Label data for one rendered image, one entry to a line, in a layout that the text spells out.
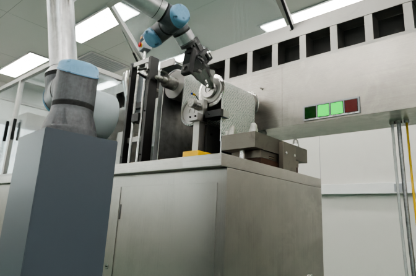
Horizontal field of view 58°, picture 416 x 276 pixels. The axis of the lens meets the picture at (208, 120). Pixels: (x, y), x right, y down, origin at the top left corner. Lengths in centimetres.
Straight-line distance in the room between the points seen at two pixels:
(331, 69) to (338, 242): 266
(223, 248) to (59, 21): 87
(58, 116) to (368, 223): 338
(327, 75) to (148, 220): 97
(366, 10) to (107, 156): 124
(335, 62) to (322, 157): 261
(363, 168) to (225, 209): 304
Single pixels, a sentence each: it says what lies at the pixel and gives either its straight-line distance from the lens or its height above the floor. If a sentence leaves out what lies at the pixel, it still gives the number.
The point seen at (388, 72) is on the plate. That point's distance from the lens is 165.
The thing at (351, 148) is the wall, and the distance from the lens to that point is 417.
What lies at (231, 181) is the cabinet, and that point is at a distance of 117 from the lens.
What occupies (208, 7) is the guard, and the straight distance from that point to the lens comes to 215.
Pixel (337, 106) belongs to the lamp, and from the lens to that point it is 167.
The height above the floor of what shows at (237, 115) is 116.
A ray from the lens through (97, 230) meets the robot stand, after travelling 105.
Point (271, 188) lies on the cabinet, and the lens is 135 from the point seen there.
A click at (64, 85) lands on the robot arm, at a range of 112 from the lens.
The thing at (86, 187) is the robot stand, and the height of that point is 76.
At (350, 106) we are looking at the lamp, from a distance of 165.
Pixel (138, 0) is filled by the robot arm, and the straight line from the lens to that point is 133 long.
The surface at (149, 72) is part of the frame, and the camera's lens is 179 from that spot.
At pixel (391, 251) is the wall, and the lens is 398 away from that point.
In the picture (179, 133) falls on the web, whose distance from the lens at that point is 192.
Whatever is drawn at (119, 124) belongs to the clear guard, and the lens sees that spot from 250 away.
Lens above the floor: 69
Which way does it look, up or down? 15 degrees up
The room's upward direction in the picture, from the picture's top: 3 degrees clockwise
